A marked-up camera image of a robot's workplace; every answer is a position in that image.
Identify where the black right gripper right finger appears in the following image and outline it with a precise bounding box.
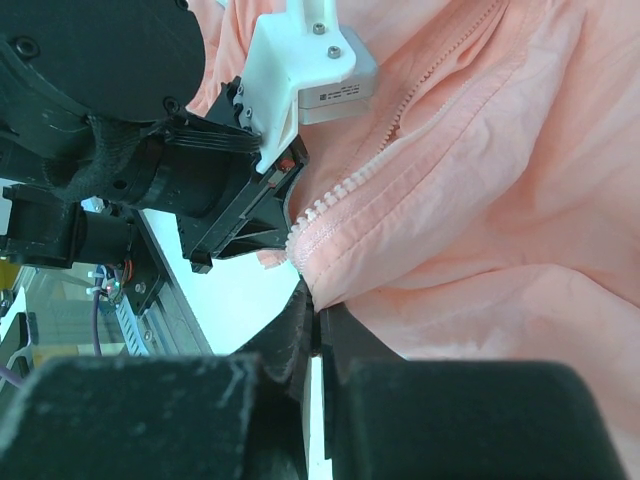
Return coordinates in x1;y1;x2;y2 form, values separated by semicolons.
318;305;626;479

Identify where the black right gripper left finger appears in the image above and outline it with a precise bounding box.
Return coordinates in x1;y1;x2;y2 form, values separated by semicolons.
1;285;311;479

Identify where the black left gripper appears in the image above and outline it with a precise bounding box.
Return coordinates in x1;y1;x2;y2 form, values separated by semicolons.
114;79;308;273

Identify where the pink zip-up hooded jacket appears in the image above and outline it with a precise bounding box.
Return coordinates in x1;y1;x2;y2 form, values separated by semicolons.
184;0;640;466

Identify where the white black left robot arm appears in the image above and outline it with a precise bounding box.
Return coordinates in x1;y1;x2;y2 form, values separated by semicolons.
1;1;306;273

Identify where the slotted grey cable duct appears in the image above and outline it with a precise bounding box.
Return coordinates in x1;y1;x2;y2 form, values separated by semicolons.
115;296;155;356

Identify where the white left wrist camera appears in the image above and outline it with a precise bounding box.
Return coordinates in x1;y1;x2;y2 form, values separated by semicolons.
234;1;377;174

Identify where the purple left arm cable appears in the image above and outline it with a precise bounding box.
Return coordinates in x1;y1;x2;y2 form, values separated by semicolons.
0;269;126;389

